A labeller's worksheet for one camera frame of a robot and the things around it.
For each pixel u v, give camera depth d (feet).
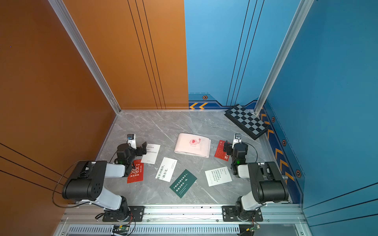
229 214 2.38
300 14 2.34
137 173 2.85
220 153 3.16
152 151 3.17
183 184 2.72
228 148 2.82
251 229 2.28
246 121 3.57
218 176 2.81
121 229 2.36
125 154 2.38
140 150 2.78
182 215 2.47
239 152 2.33
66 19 2.38
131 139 2.67
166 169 2.92
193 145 3.17
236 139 2.64
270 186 1.47
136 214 2.42
